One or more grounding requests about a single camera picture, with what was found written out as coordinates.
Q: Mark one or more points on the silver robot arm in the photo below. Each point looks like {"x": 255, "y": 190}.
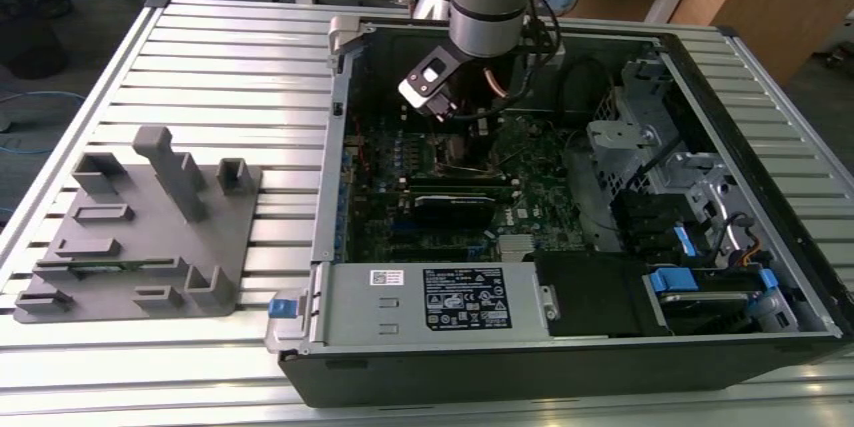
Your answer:
{"x": 483, "y": 7}

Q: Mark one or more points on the CPU socket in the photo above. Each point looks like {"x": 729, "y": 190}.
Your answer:
{"x": 454, "y": 147}

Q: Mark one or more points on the RAM slot white clips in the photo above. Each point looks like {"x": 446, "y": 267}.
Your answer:
{"x": 461, "y": 190}

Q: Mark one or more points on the silver drive cage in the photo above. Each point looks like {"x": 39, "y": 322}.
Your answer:
{"x": 614, "y": 134}

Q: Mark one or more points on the black graphics card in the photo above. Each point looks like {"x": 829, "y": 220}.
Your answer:
{"x": 454, "y": 212}

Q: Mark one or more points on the green motherboard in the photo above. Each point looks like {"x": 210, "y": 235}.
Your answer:
{"x": 554, "y": 232}

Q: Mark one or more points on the small silver heat sink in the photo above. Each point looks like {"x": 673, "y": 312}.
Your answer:
{"x": 515, "y": 243}

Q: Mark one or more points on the black plastic disk bay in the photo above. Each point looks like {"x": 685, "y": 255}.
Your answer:
{"x": 647, "y": 217}

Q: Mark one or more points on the blue disk bay tab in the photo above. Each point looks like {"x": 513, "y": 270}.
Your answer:
{"x": 681, "y": 242}

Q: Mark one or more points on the silver power supply unit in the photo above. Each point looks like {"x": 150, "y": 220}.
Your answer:
{"x": 374, "y": 307}

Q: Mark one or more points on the grey parts rack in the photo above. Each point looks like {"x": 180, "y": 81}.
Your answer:
{"x": 227, "y": 227}

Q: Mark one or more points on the blue disk carrier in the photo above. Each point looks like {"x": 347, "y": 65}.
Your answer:
{"x": 670, "y": 281}

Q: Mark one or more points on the blue case latch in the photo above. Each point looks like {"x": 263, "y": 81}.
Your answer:
{"x": 280, "y": 309}

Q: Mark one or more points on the black PC case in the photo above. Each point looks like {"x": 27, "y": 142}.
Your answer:
{"x": 534, "y": 377}

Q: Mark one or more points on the green RAM stick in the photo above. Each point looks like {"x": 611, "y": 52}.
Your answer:
{"x": 100, "y": 265}

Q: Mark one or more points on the black waste bin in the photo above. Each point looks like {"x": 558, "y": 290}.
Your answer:
{"x": 36, "y": 54}

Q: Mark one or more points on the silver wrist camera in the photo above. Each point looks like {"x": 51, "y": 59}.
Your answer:
{"x": 427, "y": 82}

